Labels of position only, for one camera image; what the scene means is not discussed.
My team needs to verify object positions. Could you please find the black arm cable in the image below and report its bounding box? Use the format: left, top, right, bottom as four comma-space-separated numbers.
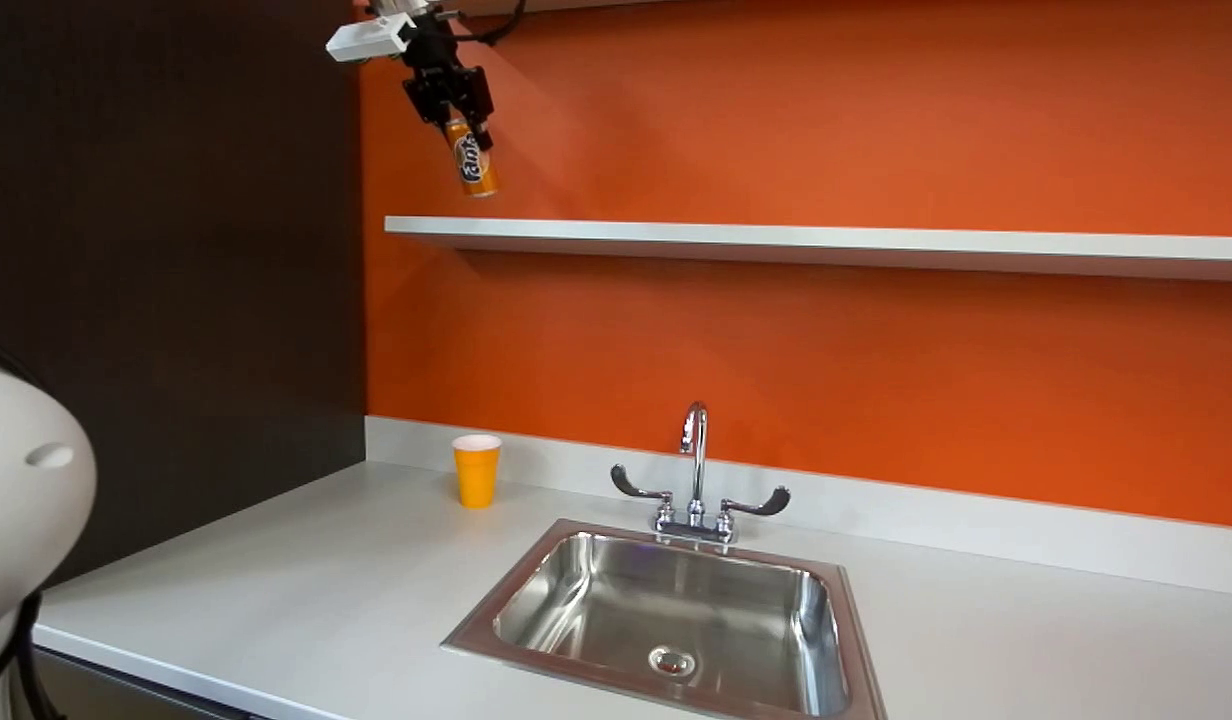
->
446, 0, 533, 48

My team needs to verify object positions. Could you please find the dark brown cabinet panel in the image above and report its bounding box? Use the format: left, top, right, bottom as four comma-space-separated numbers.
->
0, 0, 373, 579

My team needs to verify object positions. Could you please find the white wall shelf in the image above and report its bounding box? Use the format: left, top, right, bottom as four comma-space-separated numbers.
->
381, 210, 1232, 285

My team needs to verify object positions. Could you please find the stainless steel sink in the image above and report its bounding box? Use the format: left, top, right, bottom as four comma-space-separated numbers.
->
439, 517, 891, 720

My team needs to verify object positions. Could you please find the black base cable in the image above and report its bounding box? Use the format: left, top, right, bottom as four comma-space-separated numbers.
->
0, 591, 72, 720

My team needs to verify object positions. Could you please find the chrome faucet with black handles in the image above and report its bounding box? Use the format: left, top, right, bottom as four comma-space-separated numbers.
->
610, 399, 795, 555

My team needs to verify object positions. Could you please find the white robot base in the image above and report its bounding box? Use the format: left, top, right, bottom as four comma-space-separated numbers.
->
0, 351, 99, 691

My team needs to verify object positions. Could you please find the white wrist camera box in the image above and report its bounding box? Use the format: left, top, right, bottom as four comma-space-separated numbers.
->
319, 11, 425, 68

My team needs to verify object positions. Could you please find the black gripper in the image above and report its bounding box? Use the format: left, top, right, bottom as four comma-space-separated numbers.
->
396, 11, 499, 157

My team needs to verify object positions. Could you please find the white counter backsplash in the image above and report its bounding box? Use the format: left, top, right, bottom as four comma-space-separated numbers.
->
362, 412, 1232, 598

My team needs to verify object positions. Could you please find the yellow paper cup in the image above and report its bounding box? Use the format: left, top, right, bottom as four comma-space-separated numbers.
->
447, 432, 504, 517

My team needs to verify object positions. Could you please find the orange Fanta soda can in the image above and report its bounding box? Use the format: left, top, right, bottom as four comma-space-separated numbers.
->
439, 109, 504, 202

